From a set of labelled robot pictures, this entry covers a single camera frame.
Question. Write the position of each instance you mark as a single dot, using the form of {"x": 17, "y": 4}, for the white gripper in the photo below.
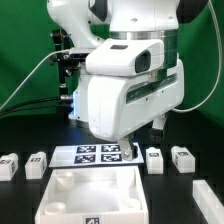
{"x": 118, "y": 106}

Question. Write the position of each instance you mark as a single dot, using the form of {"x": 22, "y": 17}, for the white square table top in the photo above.
{"x": 103, "y": 195}

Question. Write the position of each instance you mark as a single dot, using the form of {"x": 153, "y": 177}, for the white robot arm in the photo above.
{"x": 89, "y": 23}

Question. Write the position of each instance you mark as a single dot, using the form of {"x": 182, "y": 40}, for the white sheet with tags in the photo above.
{"x": 91, "y": 155}

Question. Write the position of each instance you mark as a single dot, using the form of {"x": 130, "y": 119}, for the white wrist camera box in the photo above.
{"x": 126, "y": 58}

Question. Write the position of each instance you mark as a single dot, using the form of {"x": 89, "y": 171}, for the white obstacle rail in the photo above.
{"x": 208, "y": 203}

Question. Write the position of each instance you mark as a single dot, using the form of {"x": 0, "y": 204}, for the black camera stand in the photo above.
{"x": 67, "y": 65}

